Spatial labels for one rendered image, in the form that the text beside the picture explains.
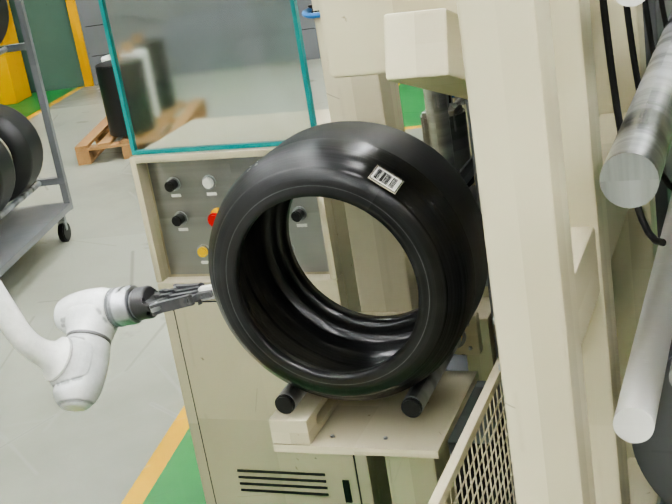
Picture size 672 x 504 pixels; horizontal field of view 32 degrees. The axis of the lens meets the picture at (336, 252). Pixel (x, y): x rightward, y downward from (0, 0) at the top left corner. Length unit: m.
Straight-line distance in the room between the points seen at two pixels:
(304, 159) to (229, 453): 1.44
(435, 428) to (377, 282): 0.40
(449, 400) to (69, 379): 0.83
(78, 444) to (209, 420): 1.21
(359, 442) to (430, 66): 1.02
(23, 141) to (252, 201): 4.48
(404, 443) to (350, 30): 0.95
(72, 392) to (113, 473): 1.73
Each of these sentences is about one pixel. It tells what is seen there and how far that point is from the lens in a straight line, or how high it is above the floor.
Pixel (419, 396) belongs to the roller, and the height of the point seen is 0.92.
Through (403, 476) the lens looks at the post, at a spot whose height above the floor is 0.51.
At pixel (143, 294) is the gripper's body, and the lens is 2.63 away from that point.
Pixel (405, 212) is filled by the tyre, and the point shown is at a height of 1.32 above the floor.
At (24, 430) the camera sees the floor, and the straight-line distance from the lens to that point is 4.83.
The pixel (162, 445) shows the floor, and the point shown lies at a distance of 4.42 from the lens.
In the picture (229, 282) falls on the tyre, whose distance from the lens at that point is 2.39.
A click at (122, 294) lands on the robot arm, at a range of 2.65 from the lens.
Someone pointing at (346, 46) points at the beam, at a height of 1.69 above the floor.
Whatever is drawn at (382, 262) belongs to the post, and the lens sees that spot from 2.68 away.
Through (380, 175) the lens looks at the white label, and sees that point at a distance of 2.21.
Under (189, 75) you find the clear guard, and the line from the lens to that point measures 3.12.
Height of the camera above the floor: 2.00
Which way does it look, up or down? 19 degrees down
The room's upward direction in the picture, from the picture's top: 9 degrees counter-clockwise
